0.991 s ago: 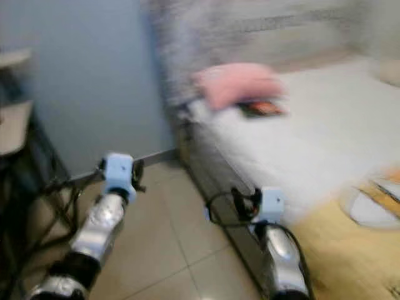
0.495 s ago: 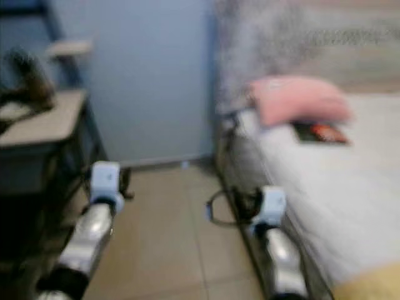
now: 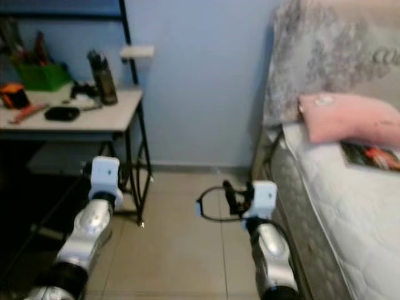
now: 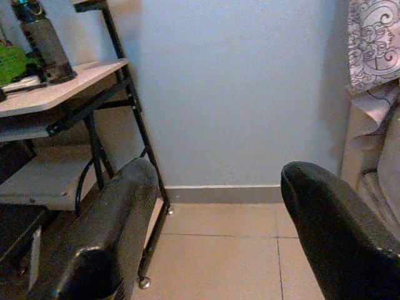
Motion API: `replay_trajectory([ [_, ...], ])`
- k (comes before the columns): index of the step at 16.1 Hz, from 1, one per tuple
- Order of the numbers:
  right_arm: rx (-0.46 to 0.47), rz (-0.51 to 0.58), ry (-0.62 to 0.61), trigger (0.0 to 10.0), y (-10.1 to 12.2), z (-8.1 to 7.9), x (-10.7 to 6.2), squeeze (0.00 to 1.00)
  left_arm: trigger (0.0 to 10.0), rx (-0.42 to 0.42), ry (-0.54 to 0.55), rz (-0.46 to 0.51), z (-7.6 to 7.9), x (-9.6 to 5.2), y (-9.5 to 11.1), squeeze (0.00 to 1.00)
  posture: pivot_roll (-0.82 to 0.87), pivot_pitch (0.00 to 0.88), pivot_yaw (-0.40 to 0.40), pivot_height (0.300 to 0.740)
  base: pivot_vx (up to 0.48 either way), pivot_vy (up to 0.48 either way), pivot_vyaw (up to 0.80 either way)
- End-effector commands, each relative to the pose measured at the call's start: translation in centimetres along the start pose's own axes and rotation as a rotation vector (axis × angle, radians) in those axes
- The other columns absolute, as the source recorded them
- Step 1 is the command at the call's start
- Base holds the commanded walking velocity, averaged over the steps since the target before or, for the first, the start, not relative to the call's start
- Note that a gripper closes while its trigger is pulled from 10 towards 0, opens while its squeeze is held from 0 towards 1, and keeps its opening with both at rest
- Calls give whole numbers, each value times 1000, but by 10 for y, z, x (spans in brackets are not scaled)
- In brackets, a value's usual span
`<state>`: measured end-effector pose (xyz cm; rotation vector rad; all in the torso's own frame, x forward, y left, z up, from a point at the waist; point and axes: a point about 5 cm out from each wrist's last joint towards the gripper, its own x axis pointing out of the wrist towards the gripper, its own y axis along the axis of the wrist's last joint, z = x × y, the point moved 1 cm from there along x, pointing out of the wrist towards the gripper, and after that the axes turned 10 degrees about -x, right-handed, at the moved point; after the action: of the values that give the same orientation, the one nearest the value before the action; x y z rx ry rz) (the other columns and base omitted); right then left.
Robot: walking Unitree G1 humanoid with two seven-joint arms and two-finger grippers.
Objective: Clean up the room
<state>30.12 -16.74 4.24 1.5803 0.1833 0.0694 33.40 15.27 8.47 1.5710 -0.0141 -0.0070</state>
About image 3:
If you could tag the orange utility cutter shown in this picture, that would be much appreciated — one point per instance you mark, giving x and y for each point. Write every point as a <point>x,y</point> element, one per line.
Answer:
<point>29,113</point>

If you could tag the dark drinking bottle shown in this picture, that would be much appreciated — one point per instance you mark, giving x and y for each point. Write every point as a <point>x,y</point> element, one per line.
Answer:
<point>105,82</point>

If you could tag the green stationery basket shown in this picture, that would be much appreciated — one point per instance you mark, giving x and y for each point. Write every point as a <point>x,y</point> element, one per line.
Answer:
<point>44,78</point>

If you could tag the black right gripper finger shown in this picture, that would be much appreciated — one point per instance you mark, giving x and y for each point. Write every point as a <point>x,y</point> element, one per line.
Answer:
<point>230,187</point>
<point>232,205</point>

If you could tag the white top black frame desk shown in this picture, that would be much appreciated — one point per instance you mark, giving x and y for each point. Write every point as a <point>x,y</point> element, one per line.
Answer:
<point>112,112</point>

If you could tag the black metal headboard leg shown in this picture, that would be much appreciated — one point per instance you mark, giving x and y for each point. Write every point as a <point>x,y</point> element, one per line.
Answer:
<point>264,156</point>

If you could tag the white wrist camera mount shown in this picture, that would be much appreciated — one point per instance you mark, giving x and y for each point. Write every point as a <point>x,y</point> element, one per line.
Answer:
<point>264,197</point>
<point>105,175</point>

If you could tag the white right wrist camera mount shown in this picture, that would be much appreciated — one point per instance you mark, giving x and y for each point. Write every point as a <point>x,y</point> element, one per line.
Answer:
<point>264,197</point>

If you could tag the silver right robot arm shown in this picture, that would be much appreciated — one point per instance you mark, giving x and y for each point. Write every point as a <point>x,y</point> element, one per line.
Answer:
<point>272,256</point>

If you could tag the pink cartoon print pillow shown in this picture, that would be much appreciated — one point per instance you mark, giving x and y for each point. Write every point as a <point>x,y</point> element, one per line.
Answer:
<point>350,119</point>

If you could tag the patterned padded headboard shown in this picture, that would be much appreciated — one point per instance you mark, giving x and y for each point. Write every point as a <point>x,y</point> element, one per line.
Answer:
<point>325,44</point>

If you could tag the dark cover paperback book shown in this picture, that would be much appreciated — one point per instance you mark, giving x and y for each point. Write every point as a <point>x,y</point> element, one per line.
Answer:
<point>375,157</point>

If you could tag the white quilted mattress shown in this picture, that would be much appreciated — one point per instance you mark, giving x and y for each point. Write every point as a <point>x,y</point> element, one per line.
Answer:
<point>350,219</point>

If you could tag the orange and black box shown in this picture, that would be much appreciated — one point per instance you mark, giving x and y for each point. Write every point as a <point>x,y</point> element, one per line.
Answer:
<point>14,97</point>

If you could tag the white shelf block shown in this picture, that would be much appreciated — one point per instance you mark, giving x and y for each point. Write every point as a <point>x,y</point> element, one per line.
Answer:
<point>137,52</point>

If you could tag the dark metal desk shelf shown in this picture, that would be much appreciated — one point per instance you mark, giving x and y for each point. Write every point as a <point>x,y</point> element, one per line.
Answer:
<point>62,7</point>

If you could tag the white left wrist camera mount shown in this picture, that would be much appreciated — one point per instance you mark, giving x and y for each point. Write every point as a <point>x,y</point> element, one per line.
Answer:
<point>105,175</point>

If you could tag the black game controller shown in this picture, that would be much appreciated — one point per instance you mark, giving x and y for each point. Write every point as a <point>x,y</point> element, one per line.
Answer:
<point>83,91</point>

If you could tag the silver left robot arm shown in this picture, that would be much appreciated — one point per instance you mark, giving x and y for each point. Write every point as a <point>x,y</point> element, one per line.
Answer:
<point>94,228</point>

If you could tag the black flat case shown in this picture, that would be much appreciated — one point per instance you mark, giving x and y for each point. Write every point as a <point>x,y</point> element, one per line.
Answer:
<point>62,114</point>

